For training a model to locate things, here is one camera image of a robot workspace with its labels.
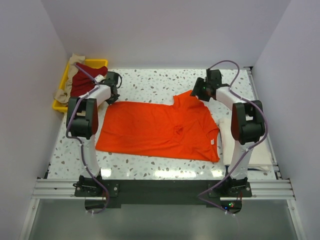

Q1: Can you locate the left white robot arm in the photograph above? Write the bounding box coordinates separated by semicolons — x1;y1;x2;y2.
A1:
65;71;123;196

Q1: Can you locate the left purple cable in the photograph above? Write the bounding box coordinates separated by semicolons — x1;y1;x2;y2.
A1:
65;62;111;215

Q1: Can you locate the orange t-shirt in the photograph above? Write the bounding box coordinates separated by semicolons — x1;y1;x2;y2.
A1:
95;91;220;163

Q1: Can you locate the folded navy blue t-shirt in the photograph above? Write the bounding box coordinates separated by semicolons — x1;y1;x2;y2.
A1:
248;166;266;171

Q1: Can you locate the folded white t-shirt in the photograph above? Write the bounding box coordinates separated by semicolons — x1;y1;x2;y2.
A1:
217;117;273;171

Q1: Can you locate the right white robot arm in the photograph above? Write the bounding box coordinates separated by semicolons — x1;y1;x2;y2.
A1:
190;68;266;197

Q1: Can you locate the beige t-shirt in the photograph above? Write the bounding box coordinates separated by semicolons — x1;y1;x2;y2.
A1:
54;53;86;107

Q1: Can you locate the aluminium frame rail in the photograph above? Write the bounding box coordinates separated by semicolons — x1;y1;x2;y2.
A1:
19;69;307;240

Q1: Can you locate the yellow plastic bin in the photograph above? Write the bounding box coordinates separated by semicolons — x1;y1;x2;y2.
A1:
52;59;108;113

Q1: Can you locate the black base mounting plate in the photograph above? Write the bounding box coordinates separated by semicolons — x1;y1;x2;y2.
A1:
73;176;253;213

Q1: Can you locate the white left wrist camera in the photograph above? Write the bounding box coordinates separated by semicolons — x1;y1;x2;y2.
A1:
95;74;105;82

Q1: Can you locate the dark red t-shirt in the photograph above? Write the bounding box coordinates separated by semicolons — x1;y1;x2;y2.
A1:
70;63;108;97

